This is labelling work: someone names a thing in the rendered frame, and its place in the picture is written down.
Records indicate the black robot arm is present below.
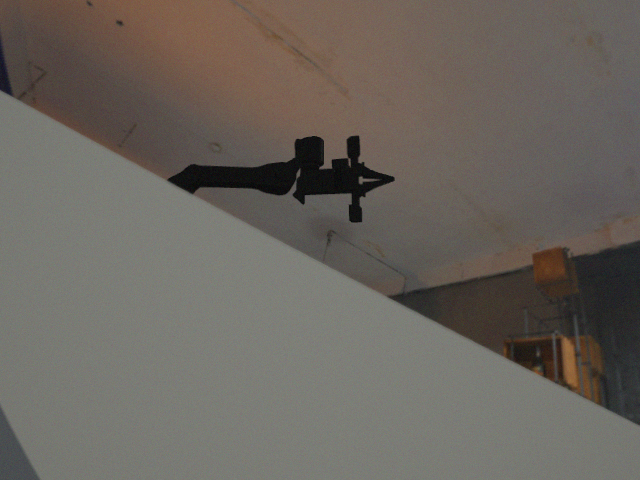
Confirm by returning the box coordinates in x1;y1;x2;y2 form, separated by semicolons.
166;136;357;204

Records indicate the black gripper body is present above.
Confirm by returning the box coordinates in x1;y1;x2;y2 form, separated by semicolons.
322;135;363;223

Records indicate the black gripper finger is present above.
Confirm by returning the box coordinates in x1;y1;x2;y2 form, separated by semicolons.
363;179;395;197
362;162;395;180

